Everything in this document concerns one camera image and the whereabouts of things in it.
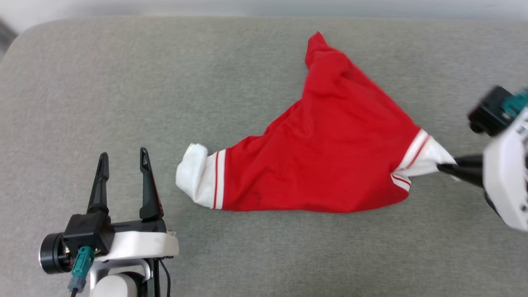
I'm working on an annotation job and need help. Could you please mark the red basketball jersey white sleeves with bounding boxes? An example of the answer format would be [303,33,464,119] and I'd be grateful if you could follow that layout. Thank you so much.
[175,31,459,214]

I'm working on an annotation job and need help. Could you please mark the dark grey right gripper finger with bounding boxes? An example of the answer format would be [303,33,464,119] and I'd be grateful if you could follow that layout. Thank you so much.
[453,154,485,168]
[437,163,486,188]

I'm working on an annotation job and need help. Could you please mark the right camera cable teal plug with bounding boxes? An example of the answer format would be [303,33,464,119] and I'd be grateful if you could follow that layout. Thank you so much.
[501,88,528,119]

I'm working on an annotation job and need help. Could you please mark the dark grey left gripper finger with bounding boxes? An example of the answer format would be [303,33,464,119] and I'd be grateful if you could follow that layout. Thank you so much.
[139,147,165,220]
[86,152,110,215]

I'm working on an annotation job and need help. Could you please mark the thin black left gripper cable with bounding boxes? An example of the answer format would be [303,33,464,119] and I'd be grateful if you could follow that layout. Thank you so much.
[158,259,172,297]

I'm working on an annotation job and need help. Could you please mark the grey fabric sofa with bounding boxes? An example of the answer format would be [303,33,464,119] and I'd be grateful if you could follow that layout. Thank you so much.
[0,16,528,297]

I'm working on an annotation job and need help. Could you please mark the camera cable teal plug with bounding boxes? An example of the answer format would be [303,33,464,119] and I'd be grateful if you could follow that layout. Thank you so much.
[68,246,96,297]
[501,88,528,119]

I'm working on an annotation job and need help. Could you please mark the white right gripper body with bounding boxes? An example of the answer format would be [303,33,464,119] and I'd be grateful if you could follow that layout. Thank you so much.
[483,107,528,232]

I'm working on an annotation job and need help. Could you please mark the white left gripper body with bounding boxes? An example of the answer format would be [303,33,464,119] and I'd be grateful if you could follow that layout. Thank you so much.
[97,218,180,262]

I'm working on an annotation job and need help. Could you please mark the left camera cable teal plug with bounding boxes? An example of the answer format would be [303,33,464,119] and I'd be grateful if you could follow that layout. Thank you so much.
[68,246,96,297]

